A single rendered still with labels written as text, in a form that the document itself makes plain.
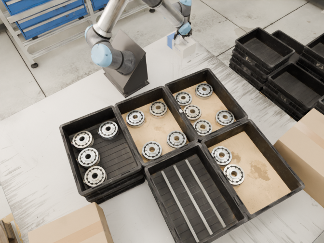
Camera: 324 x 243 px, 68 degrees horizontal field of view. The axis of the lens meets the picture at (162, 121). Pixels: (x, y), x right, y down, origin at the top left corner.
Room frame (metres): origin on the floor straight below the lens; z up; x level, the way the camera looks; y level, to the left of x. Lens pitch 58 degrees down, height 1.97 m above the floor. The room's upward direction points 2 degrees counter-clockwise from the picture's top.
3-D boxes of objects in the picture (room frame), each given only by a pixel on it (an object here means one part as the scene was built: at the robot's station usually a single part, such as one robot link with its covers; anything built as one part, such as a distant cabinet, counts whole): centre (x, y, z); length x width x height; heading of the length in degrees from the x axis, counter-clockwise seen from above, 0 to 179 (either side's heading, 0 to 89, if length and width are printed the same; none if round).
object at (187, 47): (1.44, -0.17, 0.75); 0.20 x 0.12 x 0.09; 35
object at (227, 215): (0.28, -0.12, 0.87); 0.40 x 0.30 x 0.11; 24
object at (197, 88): (0.90, -0.26, 0.86); 0.10 x 0.10 x 0.01
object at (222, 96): (0.77, -0.23, 0.87); 0.40 x 0.30 x 0.11; 24
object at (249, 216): (0.40, -0.40, 0.92); 0.40 x 0.30 x 0.02; 24
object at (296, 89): (1.22, -1.11, 0.31); 0.40 x 0.30 x 0.34; 35
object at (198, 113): (0.74, -0.17, 0.86); 0.10 x 0.10 x 0.01
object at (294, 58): (1.78, -1.21, 0.26); 0.40 x 0.30 x 0.23; 35
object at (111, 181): (0.52, 0.31, 0.92); 0.40 x 0.30 x 0.02; 24
